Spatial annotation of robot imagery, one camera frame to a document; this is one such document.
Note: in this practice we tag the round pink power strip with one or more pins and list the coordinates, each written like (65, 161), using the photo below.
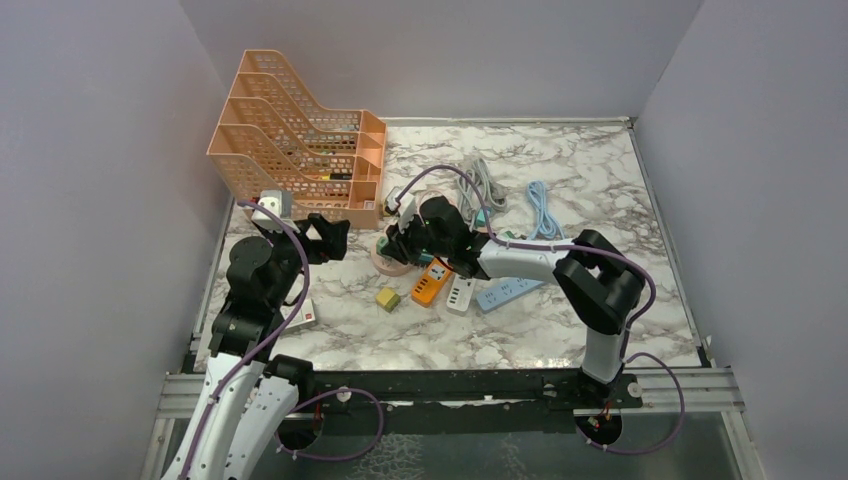
(386, 265)

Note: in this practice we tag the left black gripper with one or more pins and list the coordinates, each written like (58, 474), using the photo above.
(333, 238)

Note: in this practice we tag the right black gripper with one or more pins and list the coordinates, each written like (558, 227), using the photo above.
(397, 246)

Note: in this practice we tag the orange power strip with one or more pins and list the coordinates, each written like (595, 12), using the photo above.
(431, 283)

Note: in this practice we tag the black mounting rail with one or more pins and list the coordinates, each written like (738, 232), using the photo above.
(434, 402)

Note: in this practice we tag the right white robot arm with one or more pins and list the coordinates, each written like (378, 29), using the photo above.
(603, 287)

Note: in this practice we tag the blue power strip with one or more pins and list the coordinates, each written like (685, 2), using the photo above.
(505, 292)

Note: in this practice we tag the orange mesh file organizer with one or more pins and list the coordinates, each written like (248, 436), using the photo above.
(273, 134)

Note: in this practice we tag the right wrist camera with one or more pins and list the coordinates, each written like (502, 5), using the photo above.
(401, 206)

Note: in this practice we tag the white power strip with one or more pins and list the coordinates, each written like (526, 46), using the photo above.
(460, 295)

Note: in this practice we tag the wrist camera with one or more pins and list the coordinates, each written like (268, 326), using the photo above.
(401, 206)
(278, 202)

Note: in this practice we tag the white red labelled box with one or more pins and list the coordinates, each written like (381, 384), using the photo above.
(305, 318)

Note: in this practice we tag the green plug adapter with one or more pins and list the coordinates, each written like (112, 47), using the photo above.
(383, 246)

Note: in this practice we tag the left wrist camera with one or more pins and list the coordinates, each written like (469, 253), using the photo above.
(278, 202)

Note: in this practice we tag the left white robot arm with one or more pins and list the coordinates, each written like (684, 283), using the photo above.
(247, 389)

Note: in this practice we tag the yellow cube plug adapter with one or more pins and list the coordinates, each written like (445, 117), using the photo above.
(387, 299)

